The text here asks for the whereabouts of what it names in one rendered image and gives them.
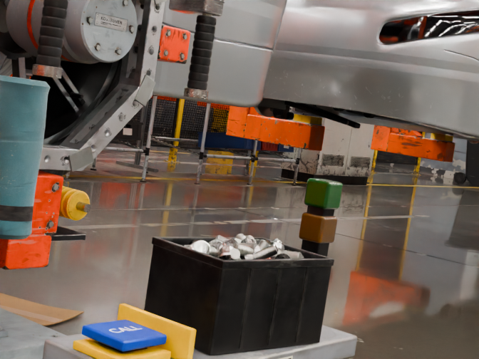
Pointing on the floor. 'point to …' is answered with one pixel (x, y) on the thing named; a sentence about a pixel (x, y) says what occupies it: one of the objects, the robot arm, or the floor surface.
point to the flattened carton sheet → (36, 310)
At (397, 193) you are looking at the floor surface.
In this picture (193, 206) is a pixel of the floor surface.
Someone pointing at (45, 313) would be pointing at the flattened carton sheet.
